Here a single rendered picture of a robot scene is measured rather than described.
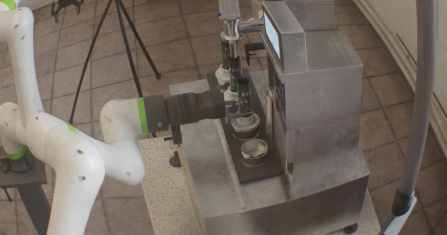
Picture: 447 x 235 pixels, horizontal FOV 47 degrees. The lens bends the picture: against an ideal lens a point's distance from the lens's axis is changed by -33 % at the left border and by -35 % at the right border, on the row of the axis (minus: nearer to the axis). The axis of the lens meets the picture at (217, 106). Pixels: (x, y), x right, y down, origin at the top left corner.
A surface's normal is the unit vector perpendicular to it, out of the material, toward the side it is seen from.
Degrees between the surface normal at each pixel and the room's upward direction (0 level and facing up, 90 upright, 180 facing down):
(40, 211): 90
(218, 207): 0
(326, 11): 90
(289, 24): 0
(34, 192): 90
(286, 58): 90
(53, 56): 0
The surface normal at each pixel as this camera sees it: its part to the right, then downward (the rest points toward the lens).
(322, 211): 0.18, 0.57
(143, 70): -0.07, -0.80
